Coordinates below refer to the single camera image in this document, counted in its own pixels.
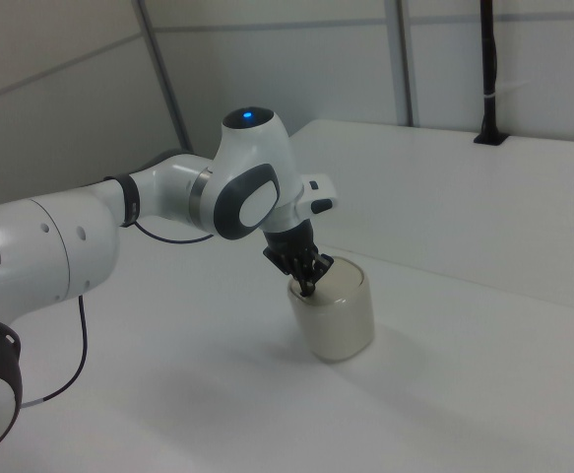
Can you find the grey partition post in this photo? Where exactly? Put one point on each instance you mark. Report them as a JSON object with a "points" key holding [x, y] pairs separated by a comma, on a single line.
{"points": [[404, 64], [161, 64]]}

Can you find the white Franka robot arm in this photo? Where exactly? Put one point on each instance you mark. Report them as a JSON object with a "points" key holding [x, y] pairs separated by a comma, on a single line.
{"points": [[168, 197]]}

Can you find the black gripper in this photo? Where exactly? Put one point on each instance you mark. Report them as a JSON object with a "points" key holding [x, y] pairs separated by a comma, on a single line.
{"points": [[291, 239]]}

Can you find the white trash bin lid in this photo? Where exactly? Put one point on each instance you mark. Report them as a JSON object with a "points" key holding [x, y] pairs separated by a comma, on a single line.
{"points": [[343, 281]]}

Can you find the small white trash bin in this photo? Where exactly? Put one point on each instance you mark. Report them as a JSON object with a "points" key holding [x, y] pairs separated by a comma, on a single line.
{"points": [[336, 330]]}

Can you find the black pole with base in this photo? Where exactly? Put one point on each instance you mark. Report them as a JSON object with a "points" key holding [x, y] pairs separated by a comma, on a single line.
{"points": [[488, 74]]}

